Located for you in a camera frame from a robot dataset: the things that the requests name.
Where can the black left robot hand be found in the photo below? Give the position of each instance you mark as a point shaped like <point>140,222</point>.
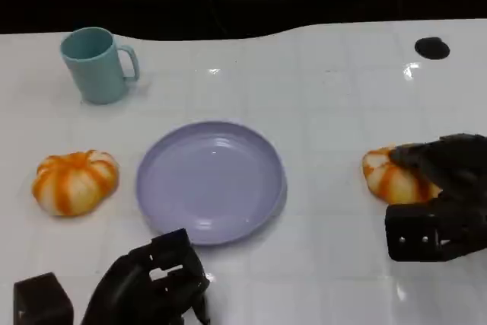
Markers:
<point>129,287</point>

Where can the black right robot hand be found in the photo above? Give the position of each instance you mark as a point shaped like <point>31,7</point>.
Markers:
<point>456,173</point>

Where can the orange and white bread roll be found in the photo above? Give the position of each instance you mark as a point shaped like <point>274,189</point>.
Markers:
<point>392,184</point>
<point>74,182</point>

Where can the black round table grommet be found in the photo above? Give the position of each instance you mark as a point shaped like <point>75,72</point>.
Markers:
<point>431,48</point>

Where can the lilac plate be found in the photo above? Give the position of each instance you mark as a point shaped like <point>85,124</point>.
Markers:
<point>211,184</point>

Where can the pale green mug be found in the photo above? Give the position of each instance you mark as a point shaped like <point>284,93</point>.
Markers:
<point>99,70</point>

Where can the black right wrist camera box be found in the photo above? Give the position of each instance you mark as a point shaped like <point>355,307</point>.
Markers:
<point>414,233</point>

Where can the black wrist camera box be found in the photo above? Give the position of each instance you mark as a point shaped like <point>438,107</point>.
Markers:
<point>42,300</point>
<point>414,233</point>

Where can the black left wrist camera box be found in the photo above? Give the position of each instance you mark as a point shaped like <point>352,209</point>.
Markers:
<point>42,300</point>

